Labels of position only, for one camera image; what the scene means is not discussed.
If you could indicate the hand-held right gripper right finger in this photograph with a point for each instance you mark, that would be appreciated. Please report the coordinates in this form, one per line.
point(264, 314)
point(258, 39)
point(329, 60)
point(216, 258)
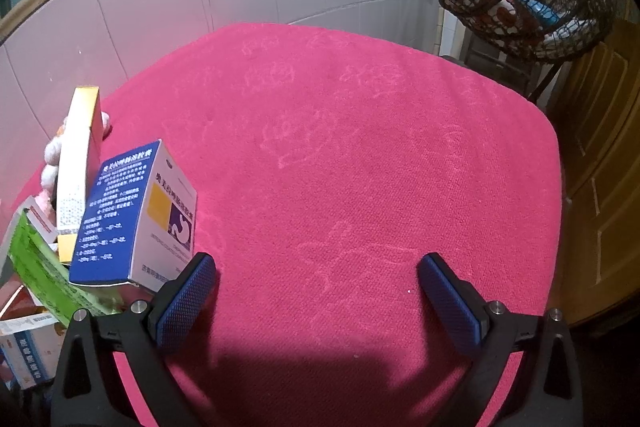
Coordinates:
point(450, 307)

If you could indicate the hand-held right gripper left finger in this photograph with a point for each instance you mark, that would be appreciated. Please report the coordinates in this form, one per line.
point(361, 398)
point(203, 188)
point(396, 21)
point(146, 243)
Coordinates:
point(185, 302)

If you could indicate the blue medicine box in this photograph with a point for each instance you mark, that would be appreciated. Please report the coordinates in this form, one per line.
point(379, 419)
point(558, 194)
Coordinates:
point(115, 217)

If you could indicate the green box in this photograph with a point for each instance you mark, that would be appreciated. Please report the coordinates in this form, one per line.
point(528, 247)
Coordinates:
point(40, 267)

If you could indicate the red white box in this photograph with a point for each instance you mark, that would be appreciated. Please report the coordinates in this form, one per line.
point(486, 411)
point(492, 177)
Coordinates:
point(42, 219)

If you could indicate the blue white box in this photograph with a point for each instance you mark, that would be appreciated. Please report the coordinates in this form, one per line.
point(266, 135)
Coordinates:
point(25, 352)

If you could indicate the yellow white box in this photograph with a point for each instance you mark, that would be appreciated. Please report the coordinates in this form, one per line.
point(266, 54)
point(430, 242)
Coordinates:
point(75, 167)

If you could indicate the pink blanket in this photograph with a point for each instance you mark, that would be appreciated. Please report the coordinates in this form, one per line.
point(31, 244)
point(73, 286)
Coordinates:
point(350, 157)

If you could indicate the white plush toy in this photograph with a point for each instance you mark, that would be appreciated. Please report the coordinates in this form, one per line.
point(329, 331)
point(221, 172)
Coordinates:
point(50, 152)

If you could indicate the wooden door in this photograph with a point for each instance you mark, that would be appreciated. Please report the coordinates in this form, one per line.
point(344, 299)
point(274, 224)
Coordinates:
point(600, 157)

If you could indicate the printed cushion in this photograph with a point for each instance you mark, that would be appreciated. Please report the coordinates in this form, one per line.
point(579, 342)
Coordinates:
point(500, 14)

